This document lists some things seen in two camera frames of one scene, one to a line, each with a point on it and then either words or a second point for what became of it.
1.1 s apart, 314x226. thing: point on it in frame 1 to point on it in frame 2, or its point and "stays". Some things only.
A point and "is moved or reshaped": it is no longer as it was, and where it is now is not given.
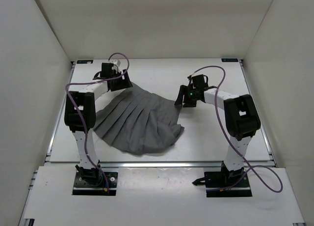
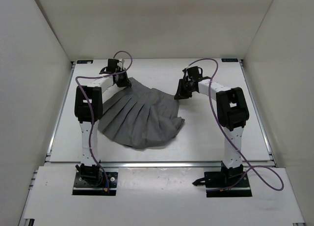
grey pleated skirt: [136, 122] is moved or reshaped
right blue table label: [229, 60] stays
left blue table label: [84, 61] stays
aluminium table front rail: [141, 164] stays
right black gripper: [184, 90] to [180, 94]
